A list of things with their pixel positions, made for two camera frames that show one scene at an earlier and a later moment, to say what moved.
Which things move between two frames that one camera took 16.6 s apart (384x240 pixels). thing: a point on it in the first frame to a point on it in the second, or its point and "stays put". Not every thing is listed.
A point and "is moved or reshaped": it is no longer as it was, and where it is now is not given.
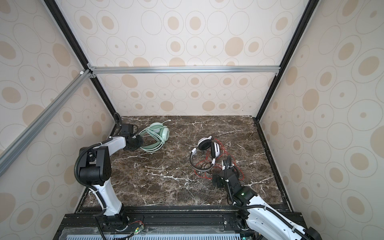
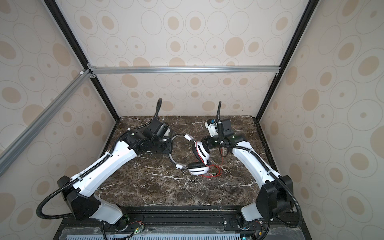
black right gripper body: (219, 183) to (213, 142)
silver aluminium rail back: (114, 69) stays put
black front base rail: (154, 222) stays put
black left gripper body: (136, 143) to (161, 145)
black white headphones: (202, 157) is moved or reshaped
